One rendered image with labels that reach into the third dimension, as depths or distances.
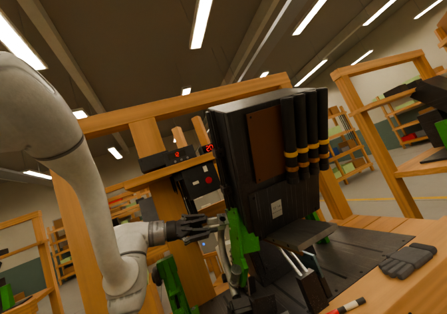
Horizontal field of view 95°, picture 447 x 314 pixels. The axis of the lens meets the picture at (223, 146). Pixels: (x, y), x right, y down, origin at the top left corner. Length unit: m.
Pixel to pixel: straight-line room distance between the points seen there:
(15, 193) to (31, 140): 11.78
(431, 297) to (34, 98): 1.09
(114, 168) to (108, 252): 10.49
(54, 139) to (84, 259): 0.78
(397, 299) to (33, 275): 11.77
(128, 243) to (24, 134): 0.49
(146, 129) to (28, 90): 0.79
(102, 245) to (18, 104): 0.38
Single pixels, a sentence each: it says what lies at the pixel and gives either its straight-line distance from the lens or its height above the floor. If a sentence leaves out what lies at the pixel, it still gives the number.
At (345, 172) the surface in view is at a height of 0.30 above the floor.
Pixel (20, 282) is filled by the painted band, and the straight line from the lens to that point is 12.20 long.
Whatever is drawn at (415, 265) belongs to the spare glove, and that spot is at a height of 0.92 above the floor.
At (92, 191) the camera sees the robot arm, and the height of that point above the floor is 1.48.
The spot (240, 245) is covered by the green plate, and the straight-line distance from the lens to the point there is 0.80.
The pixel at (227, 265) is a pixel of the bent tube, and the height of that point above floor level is 1.07.
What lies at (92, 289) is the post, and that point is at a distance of 1.21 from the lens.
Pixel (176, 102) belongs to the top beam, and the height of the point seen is 1.90.
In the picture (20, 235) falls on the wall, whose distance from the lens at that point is 12.07.
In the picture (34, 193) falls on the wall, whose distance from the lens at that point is 11.98.
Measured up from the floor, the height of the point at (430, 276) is 0.89.
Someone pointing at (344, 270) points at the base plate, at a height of 0.90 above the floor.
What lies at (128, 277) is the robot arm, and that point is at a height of 1.23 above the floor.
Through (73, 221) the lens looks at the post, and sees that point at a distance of 1.20.
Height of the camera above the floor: 1.38
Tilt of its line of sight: 9 degrees up
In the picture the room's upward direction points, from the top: 22 degrees counter-clockwise
